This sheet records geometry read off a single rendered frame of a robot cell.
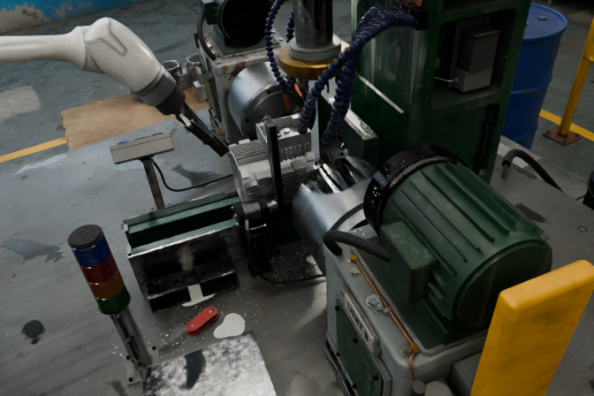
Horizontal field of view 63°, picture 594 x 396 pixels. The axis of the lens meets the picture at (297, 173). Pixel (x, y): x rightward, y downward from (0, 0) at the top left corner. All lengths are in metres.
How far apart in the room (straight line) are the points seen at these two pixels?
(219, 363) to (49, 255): 0.74
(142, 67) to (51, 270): 0.70
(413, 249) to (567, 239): 0.92
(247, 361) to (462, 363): 0.44
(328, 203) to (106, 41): 0.57
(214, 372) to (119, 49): 0.69
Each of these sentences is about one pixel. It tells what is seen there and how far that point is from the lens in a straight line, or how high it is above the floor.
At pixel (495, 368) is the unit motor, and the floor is 1.23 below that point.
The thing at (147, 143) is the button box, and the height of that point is 1.07.
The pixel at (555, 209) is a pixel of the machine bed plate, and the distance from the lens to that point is 1.64.
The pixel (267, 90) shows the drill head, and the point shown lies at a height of 1.15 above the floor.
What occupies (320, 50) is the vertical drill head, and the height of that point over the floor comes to 1.36.
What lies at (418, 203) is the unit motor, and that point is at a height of 1.34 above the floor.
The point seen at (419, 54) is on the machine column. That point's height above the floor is 1.35.
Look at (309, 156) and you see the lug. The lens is 1.25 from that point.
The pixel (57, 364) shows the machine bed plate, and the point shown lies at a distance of 1.34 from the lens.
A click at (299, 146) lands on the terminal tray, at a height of 1.11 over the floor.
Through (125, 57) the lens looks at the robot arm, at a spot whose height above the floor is 1.40.
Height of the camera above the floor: 1.80
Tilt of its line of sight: 37 degrees down
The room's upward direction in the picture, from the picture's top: 4 degrees counter-clockwise
